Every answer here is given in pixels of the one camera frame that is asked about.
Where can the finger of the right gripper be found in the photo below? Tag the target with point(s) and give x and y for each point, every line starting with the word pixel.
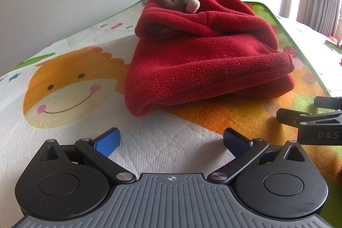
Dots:
pixel 294 118
pixel 328 102

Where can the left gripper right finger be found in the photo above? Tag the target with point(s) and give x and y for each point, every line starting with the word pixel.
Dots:
pixel 246 153

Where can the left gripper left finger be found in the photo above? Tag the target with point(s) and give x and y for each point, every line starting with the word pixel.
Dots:
pixel 97 152

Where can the red fleece garment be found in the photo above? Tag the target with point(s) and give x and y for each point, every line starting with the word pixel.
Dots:
pixel 191 50

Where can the colourful cartoon play mat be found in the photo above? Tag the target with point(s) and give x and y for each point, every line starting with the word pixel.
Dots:
pixel 73 89

